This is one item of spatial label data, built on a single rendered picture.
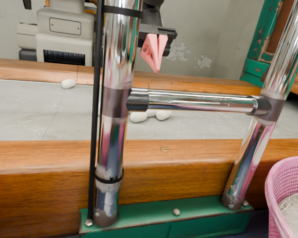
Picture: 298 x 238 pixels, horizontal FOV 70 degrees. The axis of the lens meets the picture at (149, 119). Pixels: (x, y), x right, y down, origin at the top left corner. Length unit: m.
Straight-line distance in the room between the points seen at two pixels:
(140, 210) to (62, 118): 0.20
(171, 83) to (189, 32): 2.03
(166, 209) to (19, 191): 0.15
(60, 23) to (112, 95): 0.87
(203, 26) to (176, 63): 0.49
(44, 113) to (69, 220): 0.19
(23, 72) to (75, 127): 0.27
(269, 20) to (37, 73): 0.71
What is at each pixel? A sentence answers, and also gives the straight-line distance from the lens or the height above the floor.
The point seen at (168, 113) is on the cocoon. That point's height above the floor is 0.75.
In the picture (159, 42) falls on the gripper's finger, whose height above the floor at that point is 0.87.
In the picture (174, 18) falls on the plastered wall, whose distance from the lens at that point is 2.54.
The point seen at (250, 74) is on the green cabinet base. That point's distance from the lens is 0.86.
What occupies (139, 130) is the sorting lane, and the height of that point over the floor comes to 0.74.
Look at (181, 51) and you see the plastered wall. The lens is 2.61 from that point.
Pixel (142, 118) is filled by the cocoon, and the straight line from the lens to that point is 0.36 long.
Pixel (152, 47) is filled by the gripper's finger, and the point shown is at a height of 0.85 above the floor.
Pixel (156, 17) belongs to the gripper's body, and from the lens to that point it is 0.54.
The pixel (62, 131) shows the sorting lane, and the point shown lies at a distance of 0.33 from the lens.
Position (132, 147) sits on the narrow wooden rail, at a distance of 0.25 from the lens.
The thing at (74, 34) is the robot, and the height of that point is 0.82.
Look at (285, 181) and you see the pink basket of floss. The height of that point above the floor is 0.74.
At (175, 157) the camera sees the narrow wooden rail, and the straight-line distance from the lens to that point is 0.24.
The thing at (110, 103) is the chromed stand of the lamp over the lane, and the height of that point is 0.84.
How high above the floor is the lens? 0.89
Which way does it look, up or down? 23 degrees down
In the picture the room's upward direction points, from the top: 9 degrees clockwise
